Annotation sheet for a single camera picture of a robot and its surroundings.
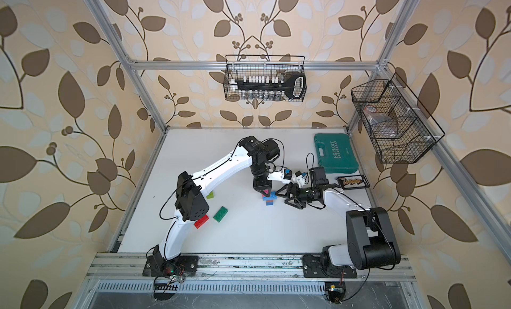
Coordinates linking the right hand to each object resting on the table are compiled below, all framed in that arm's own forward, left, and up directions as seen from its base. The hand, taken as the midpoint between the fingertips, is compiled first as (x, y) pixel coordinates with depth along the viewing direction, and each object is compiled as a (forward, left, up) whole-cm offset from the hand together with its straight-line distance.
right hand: (281, 198), depth 85 cm
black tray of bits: (+9, -36, -5) cm, 37 cm away
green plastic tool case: (+25, -31, -2) cm, 40 cm away
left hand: (0, +5, +7) cm, 9 cm away
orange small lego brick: (+2, +5, -7) cm, 9 cm away
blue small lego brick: (+1, +5, -7) cm, 9 cm away
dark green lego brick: (-4, +27, -5) cm, 28 cm away
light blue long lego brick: (-2, +4, +4) cm, 6 cm away
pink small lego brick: (-2, +8, +8) cm, 12 cm away
